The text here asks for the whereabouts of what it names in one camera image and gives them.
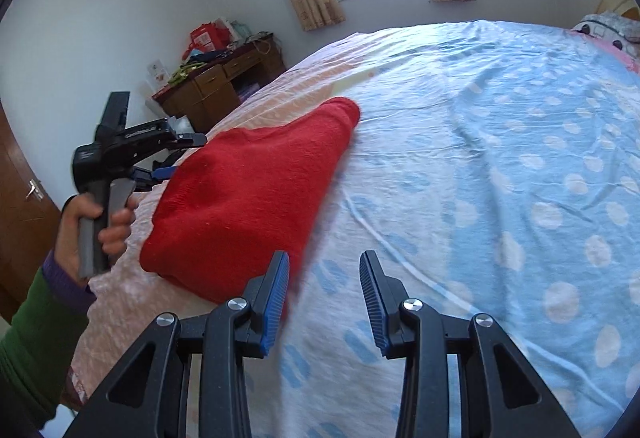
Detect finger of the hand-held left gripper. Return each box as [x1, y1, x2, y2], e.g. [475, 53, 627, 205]
[125, 117, 208, 155]
[129, 165, 177, 192]

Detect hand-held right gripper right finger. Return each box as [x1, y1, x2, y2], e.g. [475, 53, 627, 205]
[359, 250, 583, 438]

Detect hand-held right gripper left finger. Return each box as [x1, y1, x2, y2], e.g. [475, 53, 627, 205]
[62, 250, 291, 438]

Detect red knit sweater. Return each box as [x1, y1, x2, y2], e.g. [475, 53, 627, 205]
[139, 96, 362, 305]

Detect person's left forearm green sleeve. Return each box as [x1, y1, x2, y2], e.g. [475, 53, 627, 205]
[0, 250, 96, 434]

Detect person's left hand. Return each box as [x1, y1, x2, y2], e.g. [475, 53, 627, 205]
[54, 193, 143, 289]

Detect green packets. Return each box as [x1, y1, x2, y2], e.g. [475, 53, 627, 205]
[167, 63, 201, 86]

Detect white picture card box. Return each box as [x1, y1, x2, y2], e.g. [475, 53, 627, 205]
[146, 60, 168, 94]

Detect brown wooden desk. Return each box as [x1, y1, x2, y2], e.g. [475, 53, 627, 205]
[151, 33, 287, 134]

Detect brown wooden door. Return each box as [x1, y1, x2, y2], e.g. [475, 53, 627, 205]
[0, 103, 63, 324]

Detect bed with dotted sheet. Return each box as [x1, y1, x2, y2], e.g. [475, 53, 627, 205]
[60, 19, 640, 438]

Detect pink cartoon pillow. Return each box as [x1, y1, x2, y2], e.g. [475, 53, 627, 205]
[565, 18, 640, 74]

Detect grey cloth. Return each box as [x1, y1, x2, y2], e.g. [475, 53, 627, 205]
[595, 9, 640, 44]

